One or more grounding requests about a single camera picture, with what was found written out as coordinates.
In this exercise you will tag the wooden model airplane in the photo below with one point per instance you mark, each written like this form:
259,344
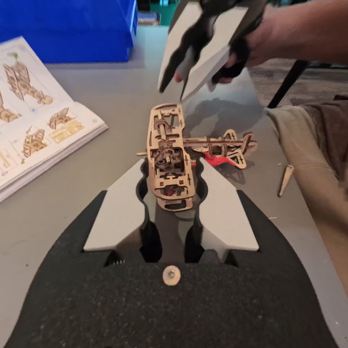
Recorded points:
168,152

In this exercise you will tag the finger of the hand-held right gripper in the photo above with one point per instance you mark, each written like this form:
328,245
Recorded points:
225,30
176,35

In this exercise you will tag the person's right hand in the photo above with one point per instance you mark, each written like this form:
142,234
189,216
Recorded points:
263,43

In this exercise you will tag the person's beige trouser leg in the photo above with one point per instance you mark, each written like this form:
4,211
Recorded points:
312,152

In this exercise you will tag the blue storage bin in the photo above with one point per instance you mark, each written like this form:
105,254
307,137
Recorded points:
68,27

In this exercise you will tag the instruction booklet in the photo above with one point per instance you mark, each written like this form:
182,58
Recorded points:
40,81

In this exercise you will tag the person's right forearm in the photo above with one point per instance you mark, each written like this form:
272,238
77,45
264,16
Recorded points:
312,32

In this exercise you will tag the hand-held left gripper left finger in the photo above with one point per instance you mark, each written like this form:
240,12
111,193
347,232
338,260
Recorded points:
114,214

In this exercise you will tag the dark brown cloth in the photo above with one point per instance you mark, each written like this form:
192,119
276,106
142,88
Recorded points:
329,130

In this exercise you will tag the black metal leg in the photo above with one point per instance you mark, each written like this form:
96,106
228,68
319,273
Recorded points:
288,81

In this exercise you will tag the wooden pointed stick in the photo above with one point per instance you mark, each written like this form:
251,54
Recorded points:
286,179

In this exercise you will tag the green storage bin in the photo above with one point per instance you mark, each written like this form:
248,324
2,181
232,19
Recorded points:
165,13

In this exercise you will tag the red rubber band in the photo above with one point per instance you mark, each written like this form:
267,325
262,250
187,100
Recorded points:
217,160

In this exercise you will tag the grey desk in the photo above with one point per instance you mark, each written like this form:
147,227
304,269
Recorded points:
95,163

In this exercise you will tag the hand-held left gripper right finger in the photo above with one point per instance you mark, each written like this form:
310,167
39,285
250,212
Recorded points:
228,217

